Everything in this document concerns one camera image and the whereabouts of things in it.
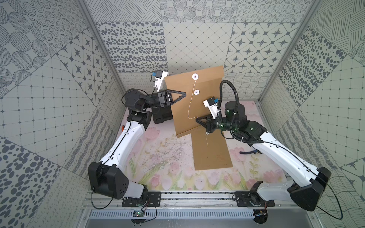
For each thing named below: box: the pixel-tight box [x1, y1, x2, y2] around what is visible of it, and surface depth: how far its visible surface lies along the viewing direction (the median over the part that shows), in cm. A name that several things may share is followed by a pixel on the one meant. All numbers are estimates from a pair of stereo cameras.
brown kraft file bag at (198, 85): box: [164, 65, 224, 139], surface depth 58 cm
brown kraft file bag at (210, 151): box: [191, 128, 233, 171], surface depth 92 cm
